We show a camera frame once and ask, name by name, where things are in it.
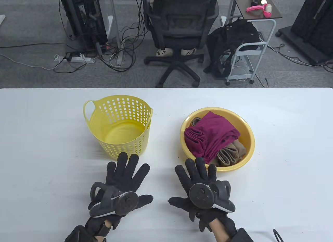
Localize person's right hand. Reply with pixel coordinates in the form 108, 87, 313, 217
168, 157, 237, 233

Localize person's left hand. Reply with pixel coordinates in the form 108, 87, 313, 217
87, 152, 154, 231

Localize brown shorts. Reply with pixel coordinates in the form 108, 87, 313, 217
191, 117, 247, 167

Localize maroon shorts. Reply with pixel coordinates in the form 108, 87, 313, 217
184, 111, 241, 165

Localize black right hand controller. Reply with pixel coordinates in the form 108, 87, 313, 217
189, 181, 236, 213

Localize black hand controller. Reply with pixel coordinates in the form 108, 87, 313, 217
189, 181, 236, 213
89, 182, 139, 218

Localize black left hand controller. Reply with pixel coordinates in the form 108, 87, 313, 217
89, 182, 139, 218

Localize yellow perforated plastic basket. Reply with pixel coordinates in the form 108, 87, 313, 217
83, 95, 153, 159

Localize yellow plastic basin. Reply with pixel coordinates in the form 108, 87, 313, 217
180, 107, 255, 172

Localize black battery pack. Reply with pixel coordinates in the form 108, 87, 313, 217
230, 228, 254, 242

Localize white power strip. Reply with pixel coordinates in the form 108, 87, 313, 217
55, 54, 95, 63

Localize white rolling cart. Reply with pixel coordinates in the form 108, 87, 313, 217
221, 0, 283, 85

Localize black backpack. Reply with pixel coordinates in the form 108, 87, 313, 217
203, 18, 260, 78

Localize white desk leg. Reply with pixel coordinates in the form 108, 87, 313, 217
108, 0, 125, 66

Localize black office chair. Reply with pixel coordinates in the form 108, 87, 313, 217
143, 0, 220, 88

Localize black computer tower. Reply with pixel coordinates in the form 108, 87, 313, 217
59, 0, 108, 53

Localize black cabinet on casters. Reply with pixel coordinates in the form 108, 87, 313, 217
276, 0, 333, 66

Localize black left wrist strap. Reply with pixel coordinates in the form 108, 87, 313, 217
98, 221, 113, 237

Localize pink handled tool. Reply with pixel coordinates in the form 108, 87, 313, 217
246, 4, 271, 18

